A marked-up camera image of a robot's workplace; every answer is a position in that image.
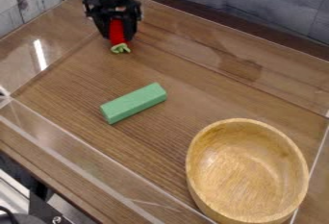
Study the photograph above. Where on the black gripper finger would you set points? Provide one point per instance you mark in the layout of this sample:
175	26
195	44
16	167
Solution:
103	26
129	27

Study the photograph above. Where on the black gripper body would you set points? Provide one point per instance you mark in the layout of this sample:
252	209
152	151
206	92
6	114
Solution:
112	0

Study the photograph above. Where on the red plush strawberry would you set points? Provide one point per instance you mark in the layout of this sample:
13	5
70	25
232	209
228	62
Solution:
119	45

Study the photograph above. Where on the wooden bowl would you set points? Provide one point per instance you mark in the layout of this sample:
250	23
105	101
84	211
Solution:
246	172

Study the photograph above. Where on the green rectangular block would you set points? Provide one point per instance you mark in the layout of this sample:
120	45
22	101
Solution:
132	102

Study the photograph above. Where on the clear acrylic tray enclosure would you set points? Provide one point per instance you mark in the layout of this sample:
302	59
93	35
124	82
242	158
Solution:
223	69

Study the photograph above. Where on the black metal bracket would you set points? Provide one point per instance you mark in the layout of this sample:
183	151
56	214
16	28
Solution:
45	212

